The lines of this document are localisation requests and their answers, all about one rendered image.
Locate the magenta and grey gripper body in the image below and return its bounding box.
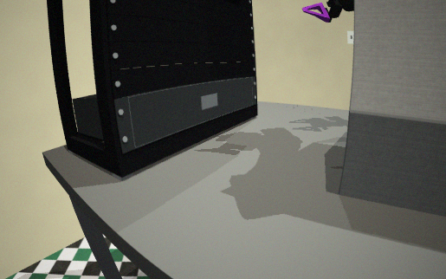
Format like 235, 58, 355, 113
325, 0, 354, 22

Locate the black server rack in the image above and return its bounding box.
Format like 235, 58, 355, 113
47, 0, 258, 181

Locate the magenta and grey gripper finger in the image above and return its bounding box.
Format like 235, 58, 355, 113
302, 3, 330, 23

